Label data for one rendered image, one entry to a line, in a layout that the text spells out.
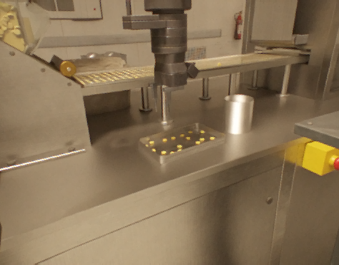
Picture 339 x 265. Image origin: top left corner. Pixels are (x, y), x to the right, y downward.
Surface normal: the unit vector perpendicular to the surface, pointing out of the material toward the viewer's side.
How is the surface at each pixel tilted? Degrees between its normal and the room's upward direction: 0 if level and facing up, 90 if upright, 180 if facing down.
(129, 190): 0
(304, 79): 90
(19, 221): 0
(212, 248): 90
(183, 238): 90
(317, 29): 90
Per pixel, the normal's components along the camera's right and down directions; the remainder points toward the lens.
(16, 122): 0.48, 0.33
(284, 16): -0.87, 0.22
